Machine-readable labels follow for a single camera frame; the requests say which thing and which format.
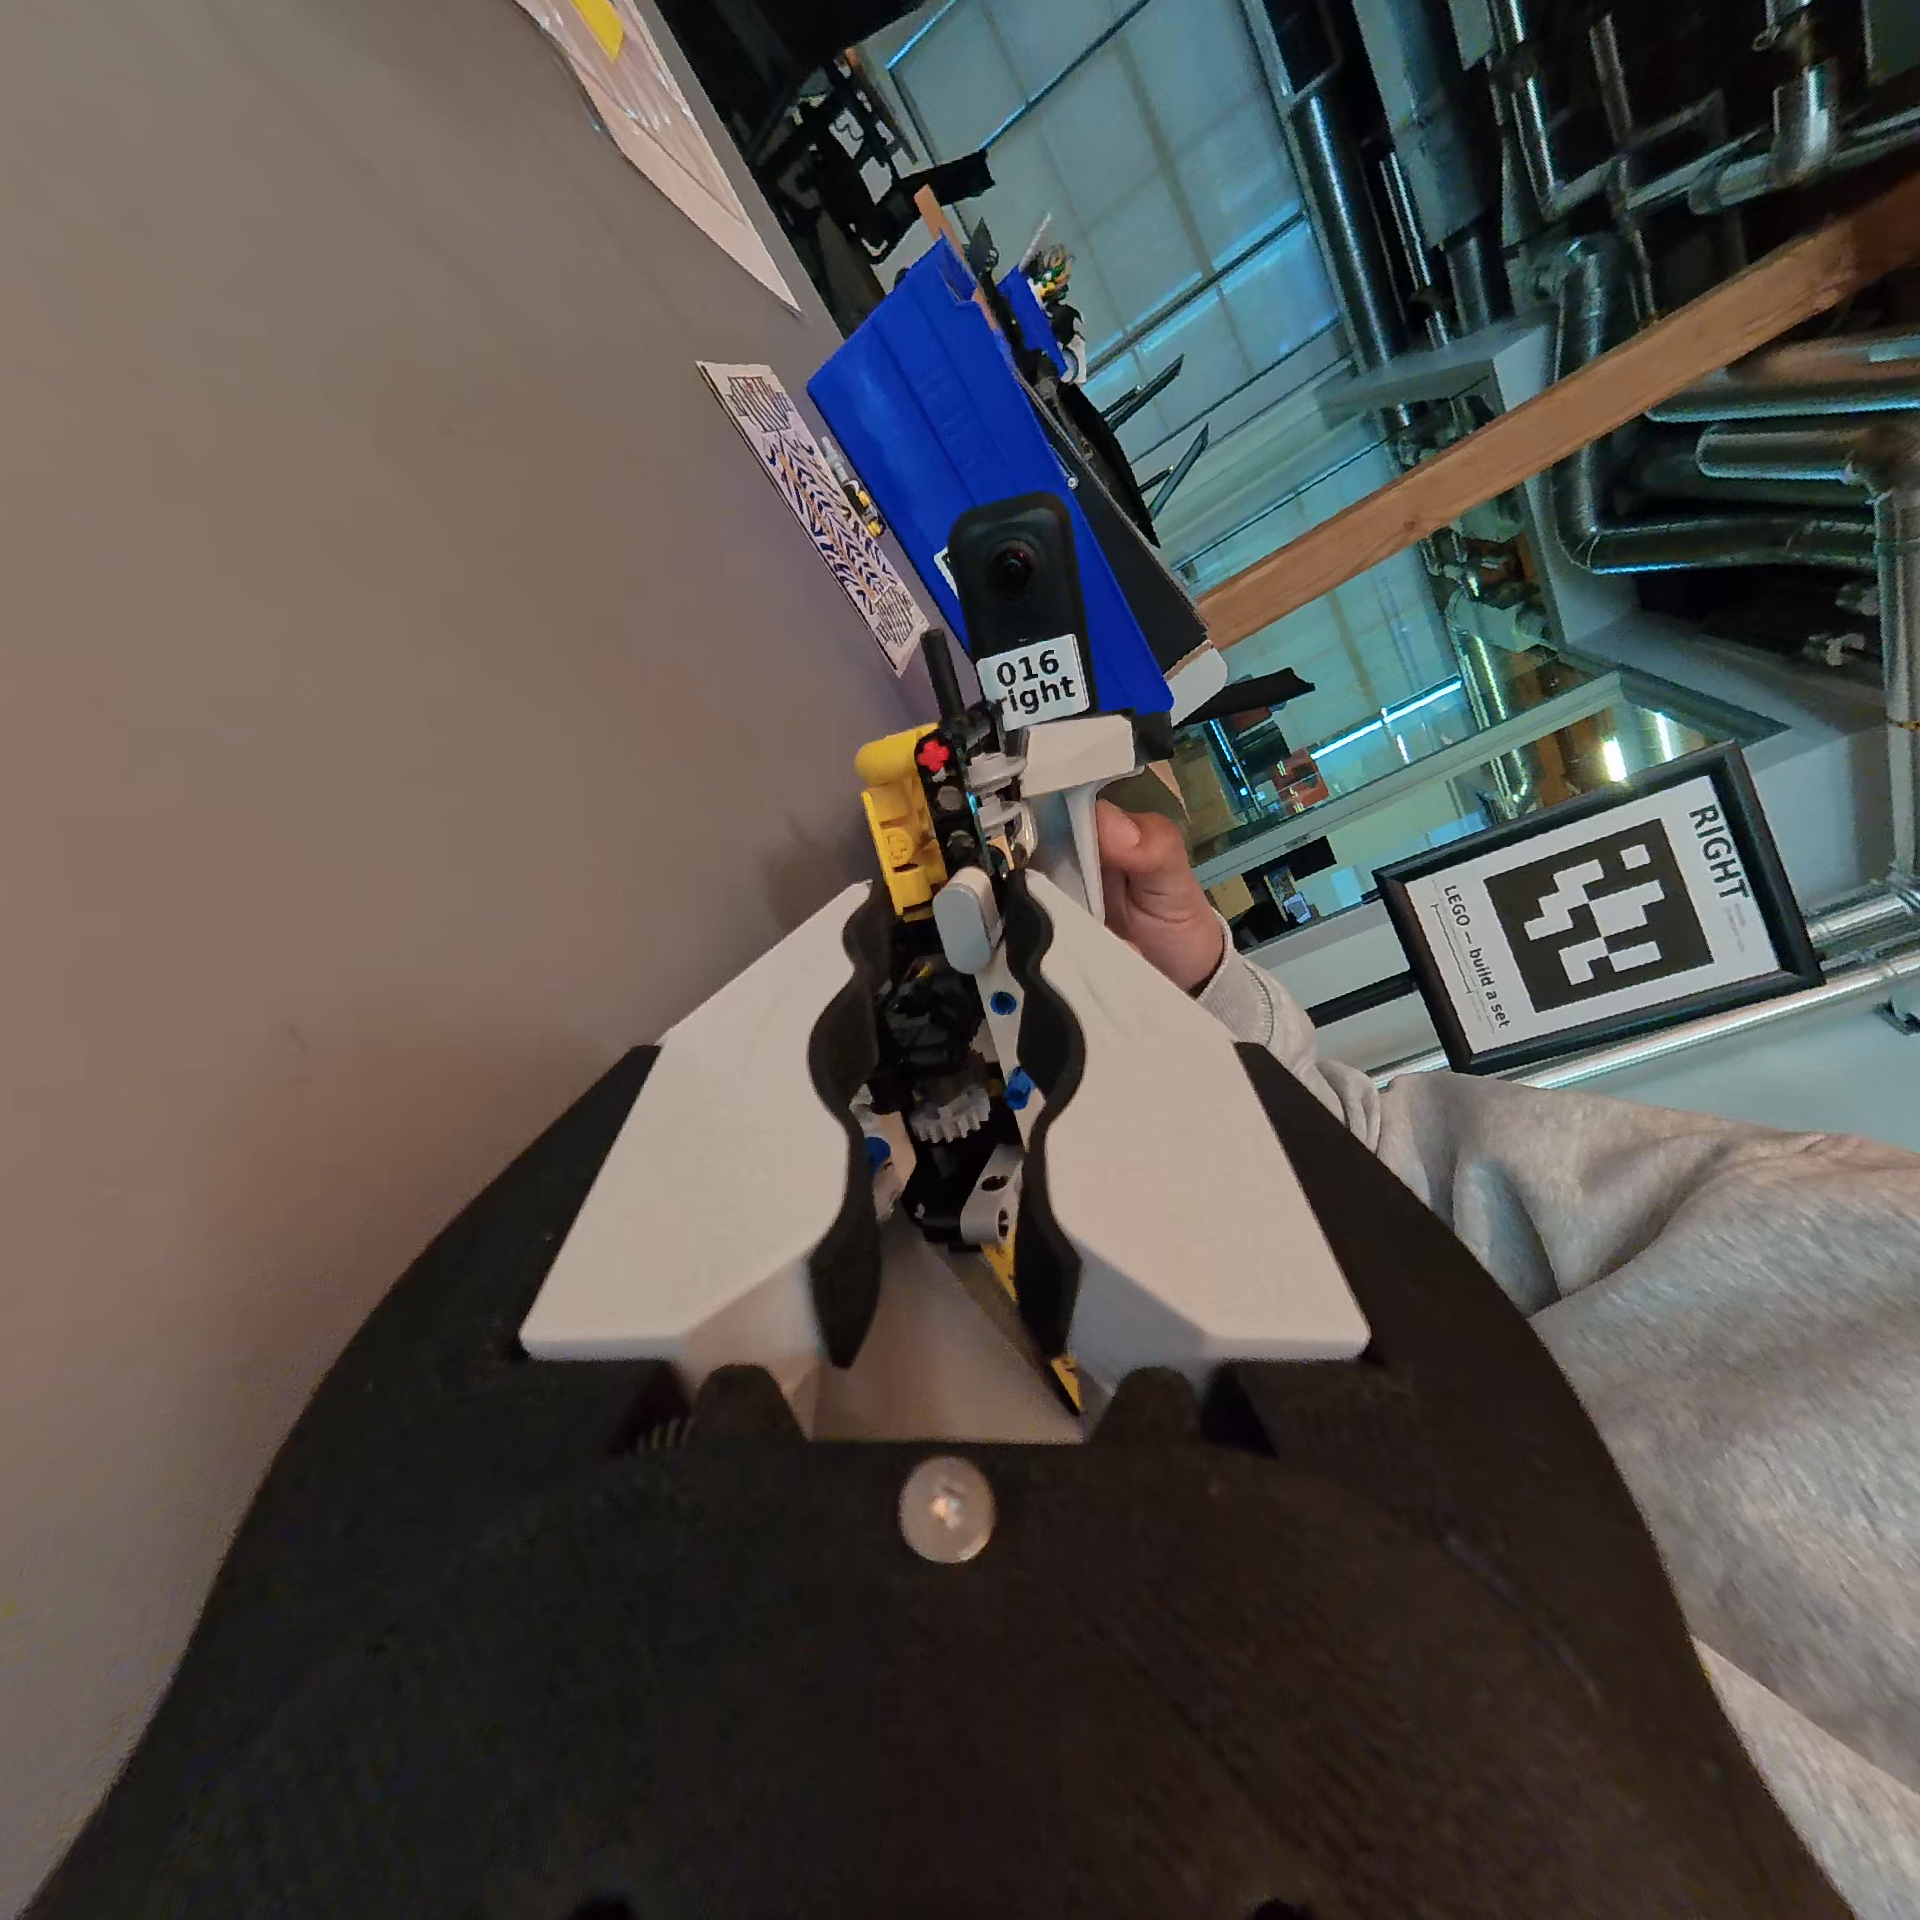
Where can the black office chair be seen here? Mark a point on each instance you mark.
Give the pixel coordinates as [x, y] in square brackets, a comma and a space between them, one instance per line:
[841, 151]

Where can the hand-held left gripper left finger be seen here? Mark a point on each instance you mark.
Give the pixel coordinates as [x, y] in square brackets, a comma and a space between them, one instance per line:
[692, 1187]

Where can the blue storage bin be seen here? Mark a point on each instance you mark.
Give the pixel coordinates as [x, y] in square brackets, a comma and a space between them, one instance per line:
[900, 421]

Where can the white printed sheet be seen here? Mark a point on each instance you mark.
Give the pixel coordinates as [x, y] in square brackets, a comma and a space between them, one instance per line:
[678, 135]

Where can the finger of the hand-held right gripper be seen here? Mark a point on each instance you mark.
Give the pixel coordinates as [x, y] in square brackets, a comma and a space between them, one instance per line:
[1073, 757]

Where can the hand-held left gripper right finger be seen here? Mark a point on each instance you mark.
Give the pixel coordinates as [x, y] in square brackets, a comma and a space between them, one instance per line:
[1214, 1187]

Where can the patterned sticker sheet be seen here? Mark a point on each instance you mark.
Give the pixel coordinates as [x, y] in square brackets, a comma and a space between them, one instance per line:
[819, 525]

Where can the silver ventilation ducts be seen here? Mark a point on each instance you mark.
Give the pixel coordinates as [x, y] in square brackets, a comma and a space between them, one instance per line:
[1327, 180]

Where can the small toy figure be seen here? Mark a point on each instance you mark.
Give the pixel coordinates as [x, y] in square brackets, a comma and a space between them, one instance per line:
[1064, 298]

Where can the person's right forearm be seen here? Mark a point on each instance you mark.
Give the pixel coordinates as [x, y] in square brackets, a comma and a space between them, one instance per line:
[1724, 1320]

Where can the framed marker sign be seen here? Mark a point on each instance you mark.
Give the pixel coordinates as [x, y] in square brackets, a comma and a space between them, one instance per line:
[1591, 915]

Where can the yellow black lego piece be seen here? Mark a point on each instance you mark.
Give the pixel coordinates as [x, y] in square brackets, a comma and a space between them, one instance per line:
[860, 501]

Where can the yellow black lego model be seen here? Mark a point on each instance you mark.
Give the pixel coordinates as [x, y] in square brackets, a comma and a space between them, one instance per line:
[900, 840]

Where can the wooden beam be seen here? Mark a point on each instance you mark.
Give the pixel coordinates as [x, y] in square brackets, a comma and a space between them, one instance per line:
[1501, 456]

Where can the person's right hand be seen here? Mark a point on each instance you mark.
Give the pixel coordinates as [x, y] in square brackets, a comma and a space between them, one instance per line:
[1164, 894]

